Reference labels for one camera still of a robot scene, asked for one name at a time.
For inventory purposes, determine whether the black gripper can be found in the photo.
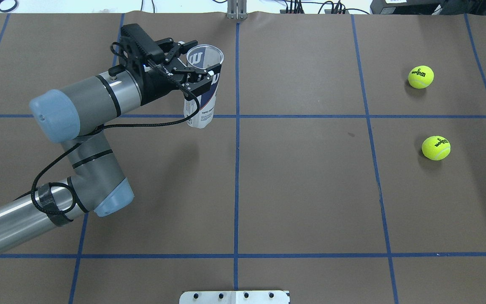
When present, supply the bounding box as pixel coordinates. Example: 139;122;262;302
140;37;222;106

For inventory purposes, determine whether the clear tennis ball can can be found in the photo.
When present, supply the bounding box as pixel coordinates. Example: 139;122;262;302
184;44;224;129

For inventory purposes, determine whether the yellow tennis ball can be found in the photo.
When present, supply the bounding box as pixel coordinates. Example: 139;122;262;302
408;65;435;89
421;136;451;161

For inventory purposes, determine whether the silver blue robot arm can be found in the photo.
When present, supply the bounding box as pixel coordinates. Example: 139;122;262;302
0;33;236;275

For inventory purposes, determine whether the brown paper table mat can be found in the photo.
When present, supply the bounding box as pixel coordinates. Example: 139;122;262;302
0;11;486;304

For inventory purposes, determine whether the black box with label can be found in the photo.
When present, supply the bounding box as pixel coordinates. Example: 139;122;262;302
370;0;440;15

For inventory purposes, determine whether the blue tape roll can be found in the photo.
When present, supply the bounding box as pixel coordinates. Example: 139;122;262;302
0;0;19;13

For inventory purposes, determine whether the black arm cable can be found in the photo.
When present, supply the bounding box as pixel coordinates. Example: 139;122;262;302
30;41;200;215

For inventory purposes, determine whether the aluminium frame post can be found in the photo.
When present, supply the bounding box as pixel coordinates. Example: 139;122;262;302
226;0;248;21

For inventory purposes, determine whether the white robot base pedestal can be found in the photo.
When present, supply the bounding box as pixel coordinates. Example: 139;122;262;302
179;290;291;304

